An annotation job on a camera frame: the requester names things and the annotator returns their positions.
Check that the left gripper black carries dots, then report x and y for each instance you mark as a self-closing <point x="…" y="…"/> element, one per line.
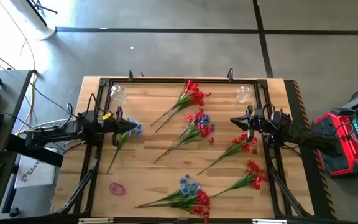
<point x="113" y="126"/>

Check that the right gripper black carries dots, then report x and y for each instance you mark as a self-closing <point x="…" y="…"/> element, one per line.
<point x="258" y="124"/>

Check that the blue artificial flower bunch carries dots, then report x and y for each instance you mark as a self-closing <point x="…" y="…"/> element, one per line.
<point x="206" y="119"/>
<point x="138" y="130"/>
<point x="185" y="189"/>

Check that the small pink glass vase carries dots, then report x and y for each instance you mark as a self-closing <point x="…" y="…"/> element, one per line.
<point x="117" y="188"/>

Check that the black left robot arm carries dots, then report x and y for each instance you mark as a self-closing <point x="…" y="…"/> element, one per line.
<point x="57" y="132"/>

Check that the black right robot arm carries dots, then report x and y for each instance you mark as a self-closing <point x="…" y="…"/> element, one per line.
<point x="309" y="140"/>

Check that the clear cut glass vase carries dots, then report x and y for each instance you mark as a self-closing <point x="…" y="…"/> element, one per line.
<point x="118" y="94"/>
<point x="243" y="94"/>

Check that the yellow tape tag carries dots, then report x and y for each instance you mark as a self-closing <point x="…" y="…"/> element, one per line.
<point x="107" y="116"/>

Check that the black yellow hazard strip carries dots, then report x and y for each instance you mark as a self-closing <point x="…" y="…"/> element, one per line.
<point x="291" y="93"/>

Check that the black diagonal support beam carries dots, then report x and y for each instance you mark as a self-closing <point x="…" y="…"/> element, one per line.
<point x="36" y="151"/>

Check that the red and black equipment case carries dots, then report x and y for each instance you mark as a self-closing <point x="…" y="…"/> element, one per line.
<point x="337" y="149"/>

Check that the white printed cardboard box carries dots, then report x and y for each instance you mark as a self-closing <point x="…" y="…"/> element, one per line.
<point x="33" y="174"/>

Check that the grey desk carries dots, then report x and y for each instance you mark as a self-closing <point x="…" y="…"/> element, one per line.
<point x="11" y="93"/>

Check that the black tower fan white base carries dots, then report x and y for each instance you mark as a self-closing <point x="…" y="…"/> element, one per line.
<point x="47" y="34"/>

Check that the black caster wheel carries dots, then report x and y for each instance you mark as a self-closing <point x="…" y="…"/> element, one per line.
<point x="13" y="212"/>

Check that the black tripod legs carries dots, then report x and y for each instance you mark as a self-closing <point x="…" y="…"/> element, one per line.
<point x="39" y="5"/>

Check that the black aluminium table frame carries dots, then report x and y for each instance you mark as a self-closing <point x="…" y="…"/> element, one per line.
<point x="179" y="81"/>

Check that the silver edge bracket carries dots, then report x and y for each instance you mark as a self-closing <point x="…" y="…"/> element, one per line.
<point x="269" y="221"/>
<point x="95" y="220"/>

